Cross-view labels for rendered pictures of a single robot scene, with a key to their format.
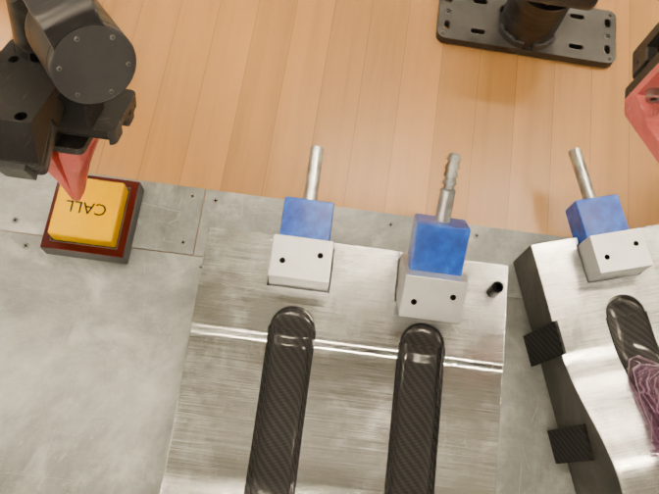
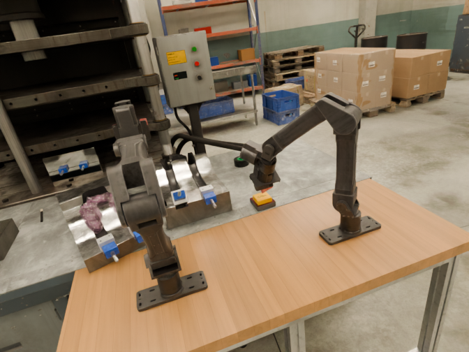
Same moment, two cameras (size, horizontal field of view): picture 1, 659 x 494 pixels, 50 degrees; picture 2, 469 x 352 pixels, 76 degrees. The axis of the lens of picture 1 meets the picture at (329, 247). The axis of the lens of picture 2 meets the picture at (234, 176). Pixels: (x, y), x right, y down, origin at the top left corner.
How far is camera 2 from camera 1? 1.21 m
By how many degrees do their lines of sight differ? 82
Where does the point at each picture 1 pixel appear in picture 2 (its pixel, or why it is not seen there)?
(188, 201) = (246, 214)
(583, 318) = not seen: hidden behind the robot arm
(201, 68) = (266, 235)
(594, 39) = (144, 295)
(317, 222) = (206, 195)
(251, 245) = (218, 192)
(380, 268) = (190, 199)
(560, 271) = not seen: hidden behind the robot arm
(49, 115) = not seen: hidden behind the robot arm
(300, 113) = (232, 238)
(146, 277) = (244, 202)
